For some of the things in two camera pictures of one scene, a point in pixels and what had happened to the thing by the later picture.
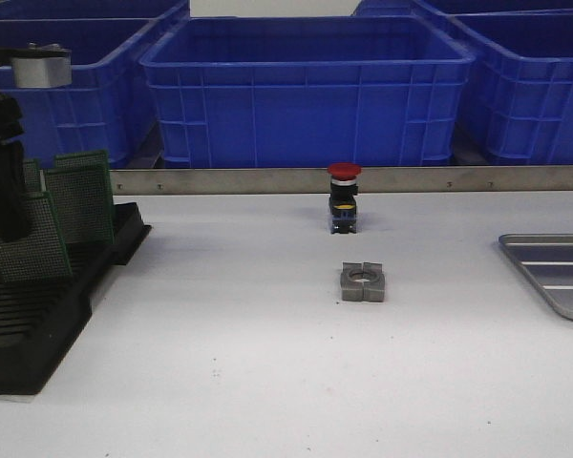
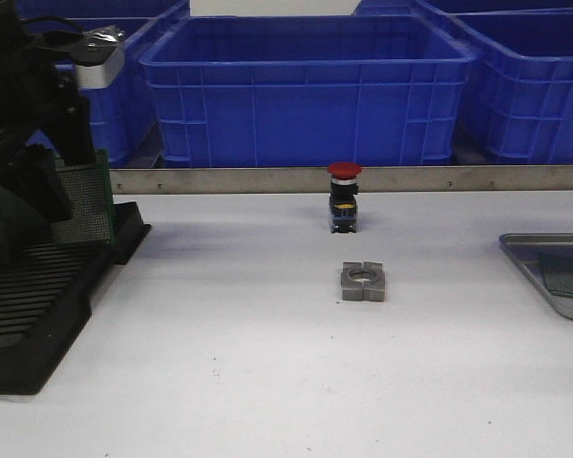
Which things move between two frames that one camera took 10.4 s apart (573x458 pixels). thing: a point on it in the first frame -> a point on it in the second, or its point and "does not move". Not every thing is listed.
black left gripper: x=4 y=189 -> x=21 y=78
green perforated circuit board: x=80 y=194 does not move
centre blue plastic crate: x=308 y=93 does not move
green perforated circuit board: x=39 y=252 -> x=567 y=275
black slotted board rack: x=27 y=326 does not move
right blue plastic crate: x=529 y=92 does not move
